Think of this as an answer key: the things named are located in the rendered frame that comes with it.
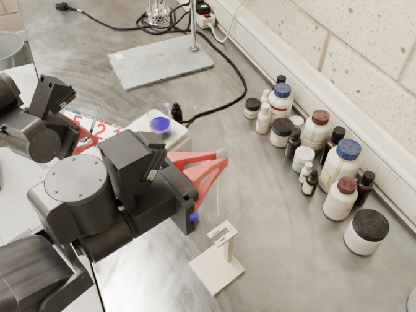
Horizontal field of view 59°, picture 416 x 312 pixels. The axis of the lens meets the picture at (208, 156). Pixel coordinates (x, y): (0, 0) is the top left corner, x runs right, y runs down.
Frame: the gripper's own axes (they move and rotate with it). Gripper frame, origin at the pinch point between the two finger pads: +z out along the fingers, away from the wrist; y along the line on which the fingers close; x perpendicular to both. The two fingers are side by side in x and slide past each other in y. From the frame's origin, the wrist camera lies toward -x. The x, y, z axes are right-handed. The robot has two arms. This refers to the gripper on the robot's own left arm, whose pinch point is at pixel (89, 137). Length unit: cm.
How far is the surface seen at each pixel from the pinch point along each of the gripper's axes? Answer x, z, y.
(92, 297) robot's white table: 22.8, -5.8, -21.7
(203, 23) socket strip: -36, 57, 27
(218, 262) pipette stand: 8.8, 9.2, -35.0
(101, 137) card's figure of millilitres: 4.0, 13.2, 9.4
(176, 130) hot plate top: -7.5, 15.4, -9.0
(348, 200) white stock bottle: -13, 23, -48
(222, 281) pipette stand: 10.4, 7.3, -38.2
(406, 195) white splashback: -18, 32, -57
